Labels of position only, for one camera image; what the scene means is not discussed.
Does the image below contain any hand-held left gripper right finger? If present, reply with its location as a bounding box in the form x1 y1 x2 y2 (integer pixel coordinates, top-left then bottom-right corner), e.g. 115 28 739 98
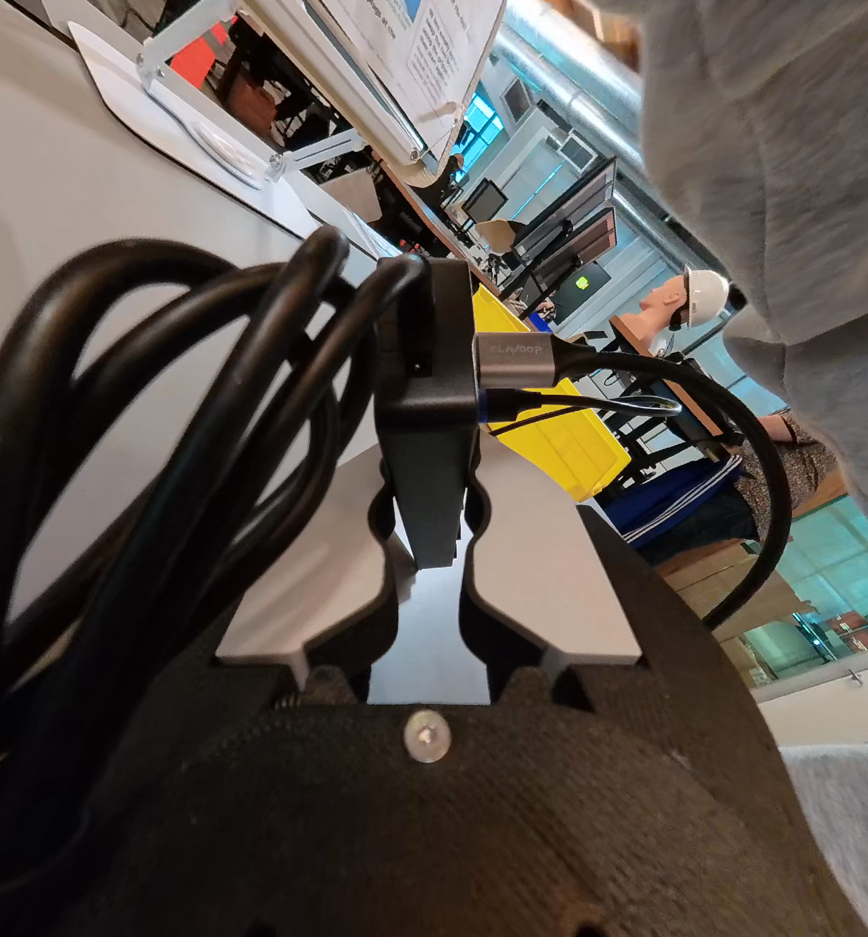
465 434 645 666

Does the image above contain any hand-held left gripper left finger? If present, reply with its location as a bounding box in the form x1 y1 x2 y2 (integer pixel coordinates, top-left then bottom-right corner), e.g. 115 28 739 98
215 448 397 666

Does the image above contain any blue ring thin USB cable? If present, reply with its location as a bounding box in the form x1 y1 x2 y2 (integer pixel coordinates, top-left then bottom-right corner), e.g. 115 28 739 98
476 388 744 464

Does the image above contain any black USB hub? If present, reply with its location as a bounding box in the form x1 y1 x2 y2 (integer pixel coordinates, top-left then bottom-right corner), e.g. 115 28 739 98
374 255 479 570

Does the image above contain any grey plug braided USB cable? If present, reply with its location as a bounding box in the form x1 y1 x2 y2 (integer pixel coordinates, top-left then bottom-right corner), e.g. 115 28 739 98
471 333 795 632

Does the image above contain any thick black hub cable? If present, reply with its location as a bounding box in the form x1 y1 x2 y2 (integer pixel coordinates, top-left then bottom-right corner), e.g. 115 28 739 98
0 225 431 916

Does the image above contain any person's right forearm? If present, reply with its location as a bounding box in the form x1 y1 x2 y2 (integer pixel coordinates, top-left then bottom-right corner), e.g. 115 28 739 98
639 0 868 557

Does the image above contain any yellow plastic bin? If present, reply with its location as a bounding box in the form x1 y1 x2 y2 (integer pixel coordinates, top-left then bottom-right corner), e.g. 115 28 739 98
473 284 633 505

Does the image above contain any blue striped jacket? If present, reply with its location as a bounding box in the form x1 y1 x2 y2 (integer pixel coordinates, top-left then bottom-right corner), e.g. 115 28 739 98
610 454 761 568

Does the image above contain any mannequin head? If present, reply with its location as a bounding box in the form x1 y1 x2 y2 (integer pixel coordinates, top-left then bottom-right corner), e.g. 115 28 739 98
638 289 691 345

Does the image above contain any white hard hat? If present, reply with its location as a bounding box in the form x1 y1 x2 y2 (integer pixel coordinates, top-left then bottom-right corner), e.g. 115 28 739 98
682 268 731 330

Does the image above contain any white card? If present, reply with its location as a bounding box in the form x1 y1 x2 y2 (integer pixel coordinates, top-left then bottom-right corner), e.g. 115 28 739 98
320 176 378 221

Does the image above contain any red plastic bin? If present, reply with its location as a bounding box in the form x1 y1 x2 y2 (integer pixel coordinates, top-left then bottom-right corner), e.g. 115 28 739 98
169 22 237 85

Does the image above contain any silver ventilation duct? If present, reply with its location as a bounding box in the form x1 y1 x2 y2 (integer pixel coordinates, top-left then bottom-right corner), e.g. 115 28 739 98
489 18 647 173

